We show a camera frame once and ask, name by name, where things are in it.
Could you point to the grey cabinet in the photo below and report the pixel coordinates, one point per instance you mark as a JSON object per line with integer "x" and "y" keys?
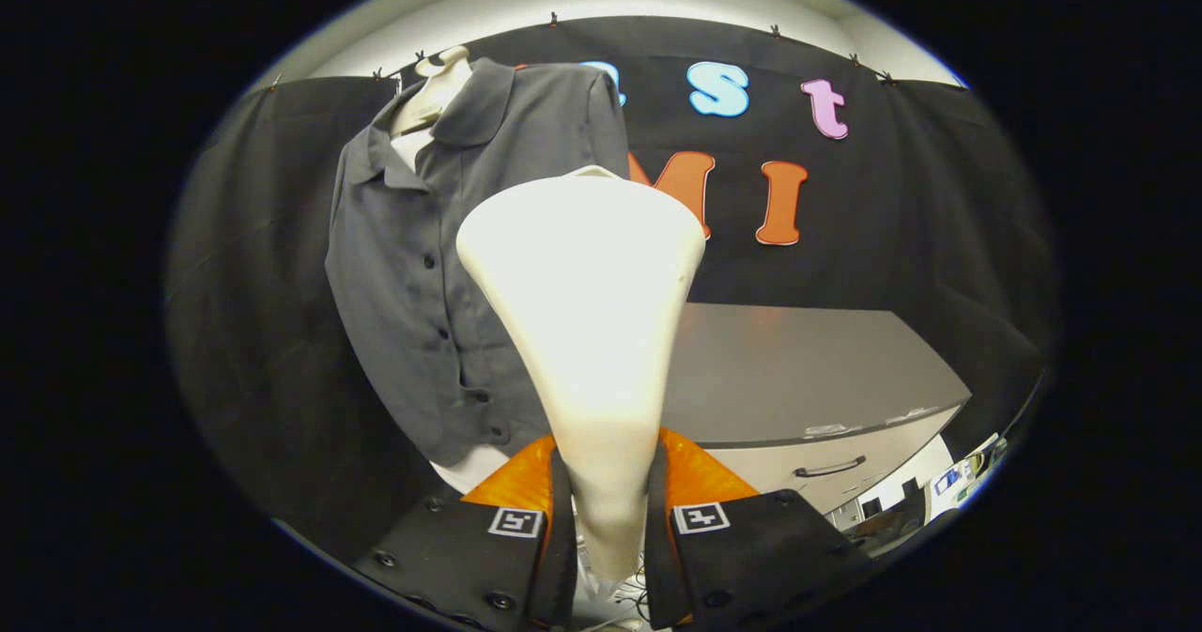
{"x": 798, "y": 369}

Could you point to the white desk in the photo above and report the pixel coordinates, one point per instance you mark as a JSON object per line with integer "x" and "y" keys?
{"x": 939, "y": 502}

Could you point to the white mannequin torso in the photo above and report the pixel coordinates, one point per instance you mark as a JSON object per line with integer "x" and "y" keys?
{"x": 437, "y": 97}

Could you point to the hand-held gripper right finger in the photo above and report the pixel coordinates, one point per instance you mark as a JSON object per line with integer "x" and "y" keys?
{"x": 659, "y": 557}

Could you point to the grey button-up shirt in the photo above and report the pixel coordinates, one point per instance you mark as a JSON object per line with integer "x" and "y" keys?
{"x": 404, "y": 266}

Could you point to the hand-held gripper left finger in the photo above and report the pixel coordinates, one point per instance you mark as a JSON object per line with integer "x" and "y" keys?
{"x": 562, "y": 557}

